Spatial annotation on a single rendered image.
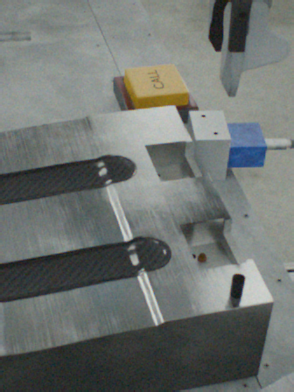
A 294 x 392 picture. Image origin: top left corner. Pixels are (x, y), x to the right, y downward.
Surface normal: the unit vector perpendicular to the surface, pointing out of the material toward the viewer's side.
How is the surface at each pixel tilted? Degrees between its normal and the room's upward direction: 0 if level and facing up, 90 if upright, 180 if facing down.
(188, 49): 1
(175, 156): 90
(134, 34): 0
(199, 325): 90
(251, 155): 90
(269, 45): 76
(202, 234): 90
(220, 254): 0
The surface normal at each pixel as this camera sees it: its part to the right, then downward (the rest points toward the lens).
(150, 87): 0.05, -0.75
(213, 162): 0.10, 0.66
